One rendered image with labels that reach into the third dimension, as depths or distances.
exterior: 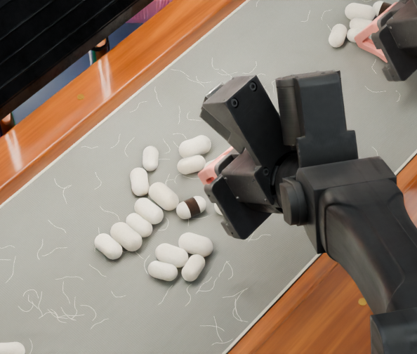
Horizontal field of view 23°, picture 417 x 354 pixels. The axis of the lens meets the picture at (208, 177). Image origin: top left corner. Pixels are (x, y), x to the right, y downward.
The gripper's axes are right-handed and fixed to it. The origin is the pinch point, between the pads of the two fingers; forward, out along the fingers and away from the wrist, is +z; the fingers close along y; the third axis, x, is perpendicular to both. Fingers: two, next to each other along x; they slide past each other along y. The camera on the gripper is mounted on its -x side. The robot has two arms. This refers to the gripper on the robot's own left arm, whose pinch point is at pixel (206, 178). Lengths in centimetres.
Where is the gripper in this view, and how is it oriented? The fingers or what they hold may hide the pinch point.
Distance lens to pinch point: 104.5
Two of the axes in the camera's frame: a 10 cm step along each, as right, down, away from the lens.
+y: -6.6, 6.1, -4.3
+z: -5.7, -0.4, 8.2
